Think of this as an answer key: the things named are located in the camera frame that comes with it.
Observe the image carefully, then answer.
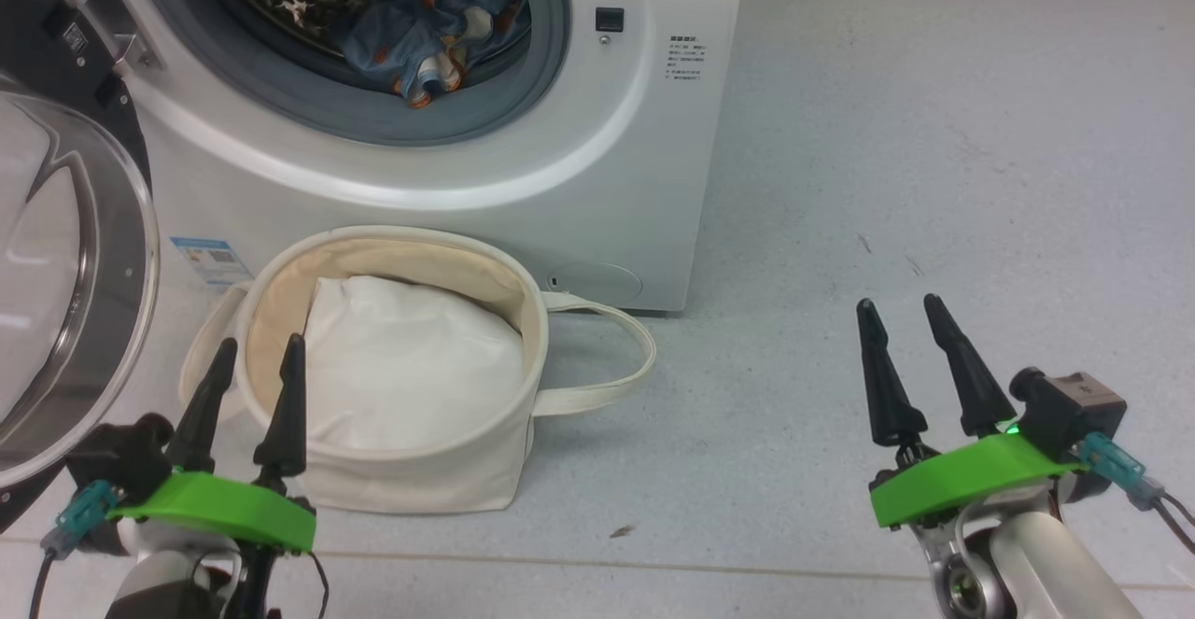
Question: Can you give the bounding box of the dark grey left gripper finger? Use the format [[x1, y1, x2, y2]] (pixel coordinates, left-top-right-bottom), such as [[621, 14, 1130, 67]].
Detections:
[[253, 333, 308, 487], [166, 338, 238, 472]]

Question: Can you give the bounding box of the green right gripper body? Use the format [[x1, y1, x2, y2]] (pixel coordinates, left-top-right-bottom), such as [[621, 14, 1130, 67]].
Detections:
[[870, 432, 1075, 531]]

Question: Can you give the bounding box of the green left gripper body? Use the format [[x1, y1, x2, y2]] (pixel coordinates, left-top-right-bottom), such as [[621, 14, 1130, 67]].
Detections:
[[105, 470, 316, 555]]

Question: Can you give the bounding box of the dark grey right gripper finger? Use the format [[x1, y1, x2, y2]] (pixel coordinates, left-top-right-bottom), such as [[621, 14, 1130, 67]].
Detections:
[[856, 298, 928, 447], [923, 294, 1017, 438]]

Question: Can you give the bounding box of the washing machine door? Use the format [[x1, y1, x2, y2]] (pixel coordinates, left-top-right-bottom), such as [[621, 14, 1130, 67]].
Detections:
[[0, 0, 162, 534]]

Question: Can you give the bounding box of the blue cartoon print garment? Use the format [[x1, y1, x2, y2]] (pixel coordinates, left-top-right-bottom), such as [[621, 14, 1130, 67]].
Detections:
[[329, 0, 531, 109]]

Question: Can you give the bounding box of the white front-load washing machine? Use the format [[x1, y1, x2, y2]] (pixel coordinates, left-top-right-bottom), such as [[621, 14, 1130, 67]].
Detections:
[[56, 0, 751, 314]]

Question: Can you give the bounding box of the metal door hinge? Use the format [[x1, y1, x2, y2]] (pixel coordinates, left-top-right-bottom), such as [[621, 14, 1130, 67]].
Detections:
[[61, 0, 160, 74]]

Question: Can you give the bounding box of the white cloth in basket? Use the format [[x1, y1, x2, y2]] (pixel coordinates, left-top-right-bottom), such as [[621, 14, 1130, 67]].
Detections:
[[301, 275, 526, 452]]

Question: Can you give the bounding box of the cream canvas laundry basket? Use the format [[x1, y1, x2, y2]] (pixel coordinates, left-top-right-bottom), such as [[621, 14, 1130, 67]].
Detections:
[[177, 225, 657, 514]]

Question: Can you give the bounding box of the blue energy label sticker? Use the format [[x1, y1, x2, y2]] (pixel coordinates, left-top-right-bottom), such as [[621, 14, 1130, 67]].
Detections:
[[170, 236, 255, 288]]

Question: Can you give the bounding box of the round white filter cover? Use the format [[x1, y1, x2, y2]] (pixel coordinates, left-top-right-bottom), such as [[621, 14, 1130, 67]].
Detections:
[[546, 261, 643, 305]]

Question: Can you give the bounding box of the small printed text sticker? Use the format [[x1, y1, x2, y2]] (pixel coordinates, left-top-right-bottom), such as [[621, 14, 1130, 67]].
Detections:
[[666, 35, 708, 83]]

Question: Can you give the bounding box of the turquoise left cable connector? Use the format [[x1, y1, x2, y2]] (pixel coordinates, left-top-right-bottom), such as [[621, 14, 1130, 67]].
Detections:
[[42, 481, 122, 559]]

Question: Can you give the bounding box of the turquoise cable connector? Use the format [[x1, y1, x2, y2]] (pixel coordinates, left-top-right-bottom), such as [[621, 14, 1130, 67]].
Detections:
[[42, 481, 122, 559], [1074, 432, 1168, 511]]

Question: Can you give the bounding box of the turquoise right cable connector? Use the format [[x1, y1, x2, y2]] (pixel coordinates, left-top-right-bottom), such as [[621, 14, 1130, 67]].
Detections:
[[1074, 432, 1168, 511]]

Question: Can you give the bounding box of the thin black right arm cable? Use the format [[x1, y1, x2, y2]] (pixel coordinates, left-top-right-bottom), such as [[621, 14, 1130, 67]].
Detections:
[[1156, 493, 1195, 555]]

